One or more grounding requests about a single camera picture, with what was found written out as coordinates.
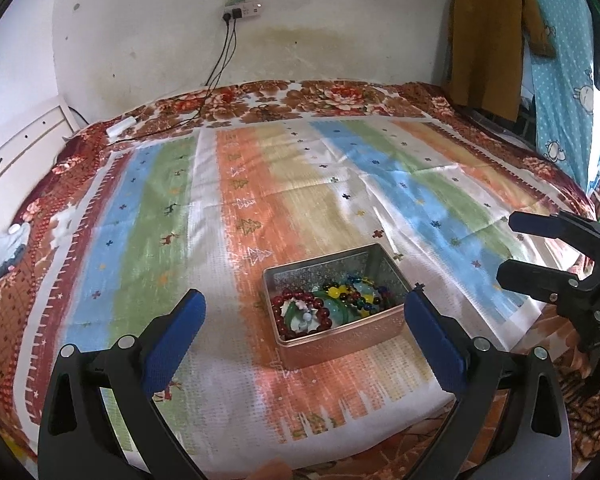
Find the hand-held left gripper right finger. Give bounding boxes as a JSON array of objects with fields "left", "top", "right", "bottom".
[{"left": 404, "top": 287, "right": 572, "bottom": 480}]

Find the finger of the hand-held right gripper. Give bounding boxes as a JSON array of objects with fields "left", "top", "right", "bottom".
[
  {"left": 509, "top": 210, "right": 600, "bottom": 266},
  {"left": 496, "top": 259, "right": 600, "bottom": 317}
]

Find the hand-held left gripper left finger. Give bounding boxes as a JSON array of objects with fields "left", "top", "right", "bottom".
[{"left": 37, "top": 289, "right": 207, "bottom": 480}]

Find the multicolour glass bead bracelet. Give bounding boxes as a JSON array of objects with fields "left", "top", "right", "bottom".
[{"left": 342, "top": 274, "right": 393, "bottom": 313}]

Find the rose gold metal tin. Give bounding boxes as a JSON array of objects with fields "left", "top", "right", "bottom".
[{"left": 261, "top": 242, "right": 413, "bottom": 372}]

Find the green bangle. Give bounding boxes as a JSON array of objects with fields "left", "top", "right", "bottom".
[{"left": 287, "top": 287, "right": 361, "bottom": 333}]

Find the red bead bracelet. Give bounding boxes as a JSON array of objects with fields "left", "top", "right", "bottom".
[{"left": 271, "top": 290, "right": 333, "bottom": 338}]

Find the yellow and brown bead bracelet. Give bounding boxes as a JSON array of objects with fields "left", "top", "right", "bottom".
[{"left": 325, "top": 282, "right": 376, "bottom": 318}]

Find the white flower pearl bracelet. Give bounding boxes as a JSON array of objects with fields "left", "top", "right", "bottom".
[{"left": 290, "top": 297, "right": 316, "bottom": 328}]

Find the blue polka dot cloth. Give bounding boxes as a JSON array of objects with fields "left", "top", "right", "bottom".
[{"left": 517, "top": 0, "right": 596, "bottom": 196}]

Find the striped colourful blanket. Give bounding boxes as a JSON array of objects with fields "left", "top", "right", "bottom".
[{"left": 22, "top": 117, "right": 568, "bottom": 461}]

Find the brown hanging garment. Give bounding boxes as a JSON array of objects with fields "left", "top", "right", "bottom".
[{"left": 447, "top": 0, "right": 556, "bottom": 121}]

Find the white charger adapter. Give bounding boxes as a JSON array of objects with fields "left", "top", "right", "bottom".
[{"left": 106, "top": 117, "right": 137, "bottom": 137}]

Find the white headboard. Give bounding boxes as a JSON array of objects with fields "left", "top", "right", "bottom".
[{"left": 0, "top": 105, "right": 81, "bottom": 221}]

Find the white power strip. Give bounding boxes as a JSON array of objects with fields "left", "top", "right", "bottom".
[{"left": 222, "top": 2, "right": 262, "bottom": 18}]

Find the black cable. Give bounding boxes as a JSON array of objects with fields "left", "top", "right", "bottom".
[
  {"left": 105, "top": 15, "right": 231, "bottom": 148},
  {"left": 180, "top": 17, "right": 241, "bottom": 111}
]

